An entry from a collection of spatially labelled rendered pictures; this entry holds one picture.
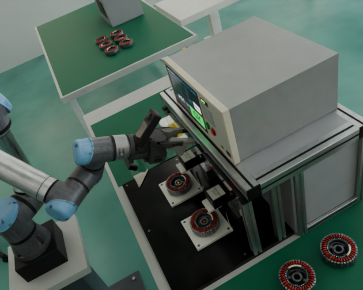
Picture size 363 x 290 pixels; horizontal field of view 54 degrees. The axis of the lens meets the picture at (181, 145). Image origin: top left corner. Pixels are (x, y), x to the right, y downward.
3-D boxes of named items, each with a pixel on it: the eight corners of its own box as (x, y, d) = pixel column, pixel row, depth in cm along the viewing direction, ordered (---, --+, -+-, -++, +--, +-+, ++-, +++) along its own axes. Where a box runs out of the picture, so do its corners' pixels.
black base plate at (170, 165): (178, 304, 120) (176, 301, 119) (123, 187, 168) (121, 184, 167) (294, 234, 127) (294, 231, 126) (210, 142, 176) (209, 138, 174)
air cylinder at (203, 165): (208, 180, 154) (205, 171, 151) (200, 170, 160) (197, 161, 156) (218, 175, 155) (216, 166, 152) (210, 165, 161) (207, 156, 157)
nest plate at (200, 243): (197, 251, 130) (197, 249, 129) (181, 223, 141) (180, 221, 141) (233, 231, 133) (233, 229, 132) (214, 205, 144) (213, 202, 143)
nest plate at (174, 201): (171, 208, 148) (171, 206, 148) (159, 186, 160) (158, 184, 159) (203, 190, 151) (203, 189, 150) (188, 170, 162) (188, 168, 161)
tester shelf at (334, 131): (249, 202, 103) (246, 191, 100) (162, 101, 154) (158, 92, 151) (370, 133, 110) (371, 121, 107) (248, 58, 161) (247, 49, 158)
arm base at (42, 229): (17, 268, 137) (2, 254, 131) (14, 241, 149) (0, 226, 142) (53, 247, 140) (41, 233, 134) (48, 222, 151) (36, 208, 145)
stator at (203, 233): (199, 243, 131) (197, 237, 129) (186, 222, 140) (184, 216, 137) (225, 228, 133) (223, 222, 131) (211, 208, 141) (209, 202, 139)
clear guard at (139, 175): (139, 188, 128) (133, 177, 124) (120, 152, 146) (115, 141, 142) (218, 147, 133) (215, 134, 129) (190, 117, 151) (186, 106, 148)
